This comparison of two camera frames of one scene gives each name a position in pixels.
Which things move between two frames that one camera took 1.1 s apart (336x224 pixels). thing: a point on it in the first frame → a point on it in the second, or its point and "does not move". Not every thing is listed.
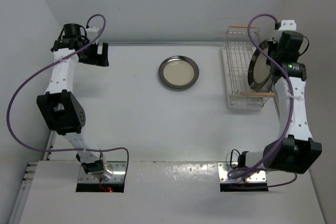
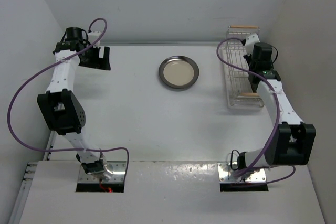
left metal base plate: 117,176 does not move
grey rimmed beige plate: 178,72 does not move
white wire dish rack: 240,42 does not move
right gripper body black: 272,51 → 250,61
